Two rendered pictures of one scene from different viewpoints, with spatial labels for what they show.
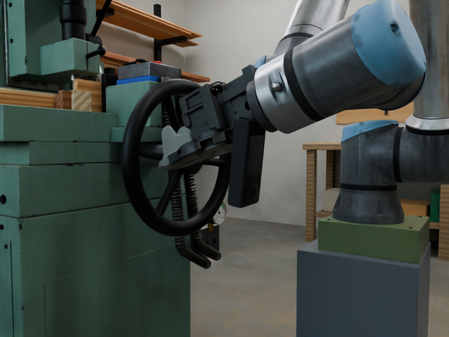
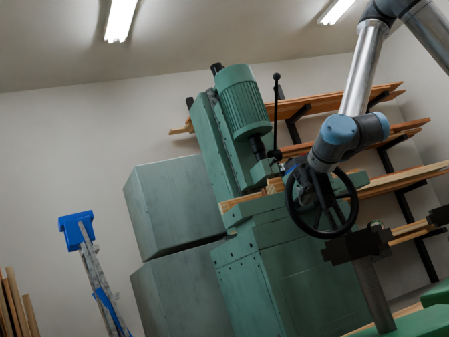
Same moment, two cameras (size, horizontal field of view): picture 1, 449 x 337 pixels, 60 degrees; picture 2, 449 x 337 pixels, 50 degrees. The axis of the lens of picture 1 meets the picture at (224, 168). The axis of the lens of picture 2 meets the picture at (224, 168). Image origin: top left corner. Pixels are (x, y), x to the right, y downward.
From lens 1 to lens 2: 106 cm
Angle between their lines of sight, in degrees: 36
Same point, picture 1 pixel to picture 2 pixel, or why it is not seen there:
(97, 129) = (282, 200)
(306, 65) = (315, 148)
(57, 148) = (265, 215)
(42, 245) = (272, 261)
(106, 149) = not seen: hidden behind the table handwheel
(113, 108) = not seen: hidden behind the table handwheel
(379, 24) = (324, 129)
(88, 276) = (301, 275)
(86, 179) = (284, 226)
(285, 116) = (320, 167)
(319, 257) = not seen: outside the picture
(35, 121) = (252, 205)
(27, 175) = (256, 230)
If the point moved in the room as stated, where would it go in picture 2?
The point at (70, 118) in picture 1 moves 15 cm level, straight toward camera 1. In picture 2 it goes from (266, 199) to (260, 195)
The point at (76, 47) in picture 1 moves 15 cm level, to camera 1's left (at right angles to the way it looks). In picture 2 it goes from (263, 164) to (235, 177)
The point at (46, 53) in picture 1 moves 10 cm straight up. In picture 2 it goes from (252, 172) to (245, 151)
